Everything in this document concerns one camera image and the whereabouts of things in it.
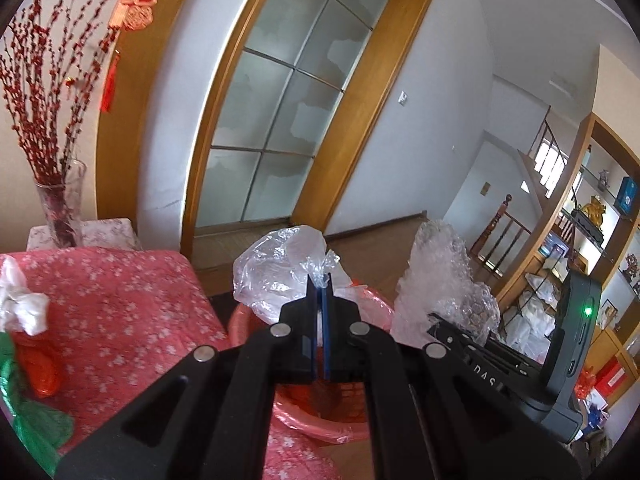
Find blue box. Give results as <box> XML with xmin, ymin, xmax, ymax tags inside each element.
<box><xmin>614</xmin><ymin>176</ymin><xmax>640</xmax><ymax>216</ymax></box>

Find red gift box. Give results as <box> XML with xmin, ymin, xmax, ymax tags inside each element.
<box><xmin>595</xmin><ymin>357</ymin><xmax>626</xmax><ymax>396</ymax></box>

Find golden figurine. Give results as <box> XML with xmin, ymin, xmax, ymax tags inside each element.
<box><xmin>572</xmin><ymin>197</ymin><xmax>608</xmax><ymax>226</ymax></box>

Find red plastic bag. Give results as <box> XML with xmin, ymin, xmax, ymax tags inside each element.
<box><xmin>10</xmin><ymin>332</ymin><xmax>66</xmax><ymax>398</ymax></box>

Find green plastic bag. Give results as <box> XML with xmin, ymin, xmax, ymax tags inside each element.
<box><xmin>0</xmin><ymin>332</ymin><xmax>76</xmax><ymax>478</ymax></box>

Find bubble wrap sheet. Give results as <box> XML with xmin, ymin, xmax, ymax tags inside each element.
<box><xmin>390</xmin><ymin>219</ymin><xmax>501</xmax><ymax>348</ymax></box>

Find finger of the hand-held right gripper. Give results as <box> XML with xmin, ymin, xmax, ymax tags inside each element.
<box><xmin>427</xmin><ymin>312</ymin><xmax>546</xmax><ymax>371</ymax></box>

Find red knot wall ornament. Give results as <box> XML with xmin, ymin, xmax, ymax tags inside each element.
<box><xmin>100</xmin><ymin>0</ymin><xmax>163</xmax><ymax>113</ymax></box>

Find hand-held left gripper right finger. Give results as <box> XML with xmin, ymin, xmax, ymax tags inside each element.
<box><xmin>320</xmin><ymin>282</ymin><xmax>583</xmax><ymax>480</ymax></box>

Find red floral tablecloth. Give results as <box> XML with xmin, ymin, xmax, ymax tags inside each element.
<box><xmin>0</xmin><ymin>249</ymin><xmax>341</xmax><ymax>480</ymax></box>

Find red trash bin with liner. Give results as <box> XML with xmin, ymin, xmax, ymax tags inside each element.
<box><xmin>227</xmin><ymin>280</ymin><xmax>401</xmax><ymax>443</ymax></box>

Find white plastic bag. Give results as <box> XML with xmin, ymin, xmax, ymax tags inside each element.
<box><xmin>500</xmin><ymin>270</ymin><xmax>556</xmax><ymax>361</ymax></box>

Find small stand with floral cloth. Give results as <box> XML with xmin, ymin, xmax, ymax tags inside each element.
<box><xmin>27</xmin><ymin>217</ymin><xmax>143</xmax><ymax>251</ymax></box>

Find wooden stair railing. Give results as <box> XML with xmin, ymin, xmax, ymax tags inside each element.
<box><xmin>467</xmin><ymin>195</ymin><xmax>533</xmax><ymax>276</ymax></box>

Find white tissue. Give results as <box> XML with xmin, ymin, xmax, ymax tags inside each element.
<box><xmin>0</xmin><ymin>255</ymin><xmax>51</xmax><ymax>336</ymax></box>

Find frosted glass sliding door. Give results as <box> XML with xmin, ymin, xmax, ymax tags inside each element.
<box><xmin>180</xmin><ymin>0</ymin><xmax>436</xmax><ymax>256</ymax></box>

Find glass vase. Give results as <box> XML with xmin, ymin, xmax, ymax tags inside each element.
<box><xmin>35</xmin><ymin>159</ymin><xmax>87</xmax><ymax>248</ymax></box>

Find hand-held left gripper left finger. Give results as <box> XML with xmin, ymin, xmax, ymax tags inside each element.
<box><xmin>54</xmin><ymin>274</ymin><xmax>321</xmax><ymax>480</ymax></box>

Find wooden display shelf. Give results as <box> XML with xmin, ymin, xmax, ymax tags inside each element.
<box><xmin>492</xmin><ymin>112</ymin><xmax>640</xmax><ymax>411</ymax></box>

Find clear plastic bag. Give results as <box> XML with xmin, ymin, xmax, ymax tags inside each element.
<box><xmin>232</xmin><ymin>226</ymin><xmax>361</xmax><ymax>326</ymax></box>

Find red blossom branches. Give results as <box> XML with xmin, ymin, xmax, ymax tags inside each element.
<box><xmin>0</xmin><ymin>0</ymin><xmax>121</xmax><ymax>186</ymax></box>

